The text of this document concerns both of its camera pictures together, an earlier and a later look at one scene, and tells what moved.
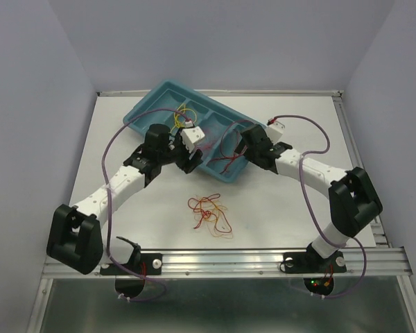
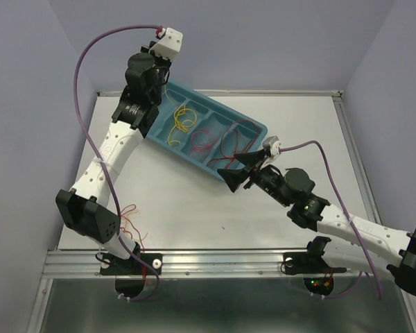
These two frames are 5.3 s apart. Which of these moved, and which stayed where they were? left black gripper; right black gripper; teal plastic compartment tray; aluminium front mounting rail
Moved: right black gripper; left black gripper
Stayed: teal plastic compartment tray; aluminium front mounting rail
